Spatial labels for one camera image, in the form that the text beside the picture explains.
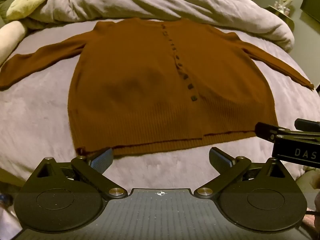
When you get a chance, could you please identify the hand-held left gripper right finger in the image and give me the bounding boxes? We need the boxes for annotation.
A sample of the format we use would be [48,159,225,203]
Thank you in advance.
[194,147,298,200]

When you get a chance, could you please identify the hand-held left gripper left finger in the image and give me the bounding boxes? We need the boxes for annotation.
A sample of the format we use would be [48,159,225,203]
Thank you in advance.
[24,147,128,200]

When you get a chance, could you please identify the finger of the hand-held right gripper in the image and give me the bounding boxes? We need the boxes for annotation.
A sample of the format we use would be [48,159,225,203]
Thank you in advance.
[294,118,320,132]
[255,122,320,143]

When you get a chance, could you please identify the brown knitted cardigan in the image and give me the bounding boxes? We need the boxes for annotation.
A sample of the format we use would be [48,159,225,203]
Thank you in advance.
[0,17,315,157]

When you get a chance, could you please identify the gold nightstand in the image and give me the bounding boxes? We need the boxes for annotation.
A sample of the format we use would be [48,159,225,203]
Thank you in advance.
[265,5,295,30]

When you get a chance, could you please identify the cream bolster pillow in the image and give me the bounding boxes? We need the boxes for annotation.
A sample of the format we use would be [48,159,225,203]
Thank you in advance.
[0,20,27,67]

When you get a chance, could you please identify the grey rumpled duvet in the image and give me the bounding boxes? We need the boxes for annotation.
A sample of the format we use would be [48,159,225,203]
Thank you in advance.
[27,0,295,53]

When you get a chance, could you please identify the yellow plush face pillow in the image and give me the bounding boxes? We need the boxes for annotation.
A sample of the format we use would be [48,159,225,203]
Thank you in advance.
[5,0,55,20]

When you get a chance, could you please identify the dark wall screen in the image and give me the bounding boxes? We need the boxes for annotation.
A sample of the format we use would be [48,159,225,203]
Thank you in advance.
[300,0,320,27]

